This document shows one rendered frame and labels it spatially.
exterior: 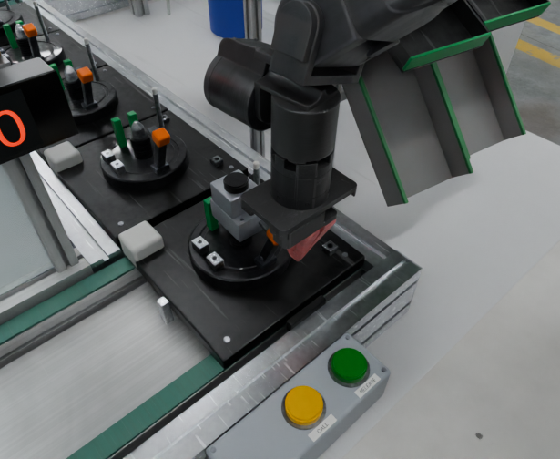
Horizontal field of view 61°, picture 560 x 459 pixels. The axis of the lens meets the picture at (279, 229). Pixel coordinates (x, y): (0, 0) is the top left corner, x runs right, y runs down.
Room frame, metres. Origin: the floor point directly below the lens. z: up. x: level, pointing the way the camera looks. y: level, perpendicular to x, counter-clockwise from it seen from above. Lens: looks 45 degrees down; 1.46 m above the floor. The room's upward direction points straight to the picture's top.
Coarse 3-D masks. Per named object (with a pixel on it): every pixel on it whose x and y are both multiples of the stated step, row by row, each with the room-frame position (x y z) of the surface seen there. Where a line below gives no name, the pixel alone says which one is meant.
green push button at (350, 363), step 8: (336, 352) 0.28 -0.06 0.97; (344, 352) 0.28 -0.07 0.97; (352, 352) 0.28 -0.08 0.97; (360, 352) 0.28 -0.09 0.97; (336, 360) 0.27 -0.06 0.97; (344, 360) 0.27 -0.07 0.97; (352, 360) 0.27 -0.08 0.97; (360, 360) 0.27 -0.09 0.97; (336, 368) 0.26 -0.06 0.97; (344, 368) 0.26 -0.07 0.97; (352, 368) 0.26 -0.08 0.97; (360, 368) 0.26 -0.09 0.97; (336, 376) 0.26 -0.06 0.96; (344, 376) 0.25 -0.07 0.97; (352, 376) 0.25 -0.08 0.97; (360, 376) 0.25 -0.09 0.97
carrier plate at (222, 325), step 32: (160, 224) 0.49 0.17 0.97; (192, 224) 0.49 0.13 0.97; (160, 256) 0.43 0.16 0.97; (320, 256) 0.43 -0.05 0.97; (352, 256) 0.43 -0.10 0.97; (160, 288) 0.37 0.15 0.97; (192, 288) 0.37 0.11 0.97; (288, 288) 0.37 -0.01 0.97; (320, 288) 0.37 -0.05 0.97; (192, 320) 0.33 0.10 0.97; (224, 320) 0.33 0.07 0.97; (256, 320) 0.33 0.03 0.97; (224, 352) 0.28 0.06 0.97
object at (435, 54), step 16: (464, 0) 0.62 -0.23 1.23; (448, 16) 0.62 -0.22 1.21; (464, 16) 0.62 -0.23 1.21; (416, 32) 0.58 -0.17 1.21; (432, 32) 0.59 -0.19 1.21; (448, 32) 0.60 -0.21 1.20; (464, 32) 0.60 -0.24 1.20; (480, 32) 0.59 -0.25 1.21; (400, 48) 0.53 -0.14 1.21; (416, 48) 0.56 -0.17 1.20; (432, 48) 0.56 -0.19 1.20; (448, 48) 0.54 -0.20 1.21; (464, 48) 0.57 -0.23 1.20; (400, 64) 0.53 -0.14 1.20; (416, 64) 0.53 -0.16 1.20
